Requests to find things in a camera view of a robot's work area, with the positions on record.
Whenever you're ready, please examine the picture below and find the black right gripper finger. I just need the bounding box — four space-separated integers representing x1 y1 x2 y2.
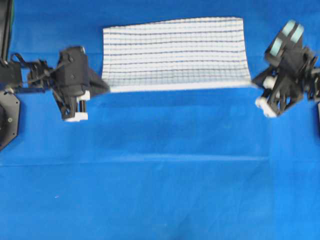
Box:
252 69 275 88

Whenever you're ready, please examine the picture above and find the blue table cloth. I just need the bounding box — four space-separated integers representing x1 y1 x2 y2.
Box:
0 0 320 240

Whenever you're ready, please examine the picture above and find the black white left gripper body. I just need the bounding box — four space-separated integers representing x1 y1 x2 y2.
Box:
52 46 90 122

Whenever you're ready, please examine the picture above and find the white blue striped towel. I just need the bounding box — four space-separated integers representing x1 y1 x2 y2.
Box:
101 16 251 93

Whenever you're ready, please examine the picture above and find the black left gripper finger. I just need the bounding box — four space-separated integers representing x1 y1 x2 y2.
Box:
88 68 110 97

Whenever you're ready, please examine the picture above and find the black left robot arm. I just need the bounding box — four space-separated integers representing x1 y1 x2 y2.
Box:
0 46 110 122

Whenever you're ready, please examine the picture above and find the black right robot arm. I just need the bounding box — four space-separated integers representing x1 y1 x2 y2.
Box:
251 20 320 118

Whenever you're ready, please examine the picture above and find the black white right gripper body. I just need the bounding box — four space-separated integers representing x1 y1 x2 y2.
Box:
255 20 317 118

